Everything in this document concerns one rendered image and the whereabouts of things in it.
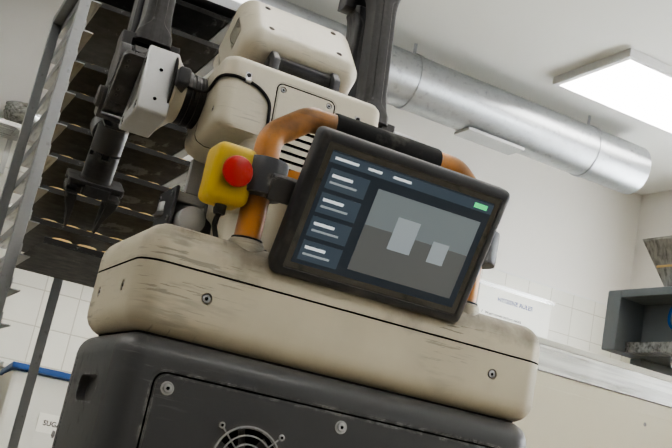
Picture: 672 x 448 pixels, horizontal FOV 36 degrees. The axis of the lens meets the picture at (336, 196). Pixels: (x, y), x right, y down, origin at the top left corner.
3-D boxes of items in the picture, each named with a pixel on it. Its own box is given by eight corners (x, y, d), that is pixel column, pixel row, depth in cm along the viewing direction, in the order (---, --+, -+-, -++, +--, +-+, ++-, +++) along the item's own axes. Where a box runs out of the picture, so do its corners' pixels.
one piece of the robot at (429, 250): (476, 372, 127) (547, 205, 124) (213, 303, 114) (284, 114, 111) (440, 337, 137) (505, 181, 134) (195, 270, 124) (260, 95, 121)
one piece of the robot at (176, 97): (201, 52, 158) (183, 46, 157) (187, 115, 154) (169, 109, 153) (175, 83, 169) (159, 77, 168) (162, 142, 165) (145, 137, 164)
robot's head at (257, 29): (365, 74, 169) (351, 31, 181) (249, 30, 161) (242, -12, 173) (327, 141, 176) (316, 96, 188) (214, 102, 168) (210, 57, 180)
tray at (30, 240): (177, 261, 280) (178, 256, 280) (31, 221, 265) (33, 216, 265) (124, 278, 333) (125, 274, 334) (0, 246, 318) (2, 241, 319)
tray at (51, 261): (204, 285, 251) (205, 279, 251) (42, 242, 236) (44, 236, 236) (141, 300, 304) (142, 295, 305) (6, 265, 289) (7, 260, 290)
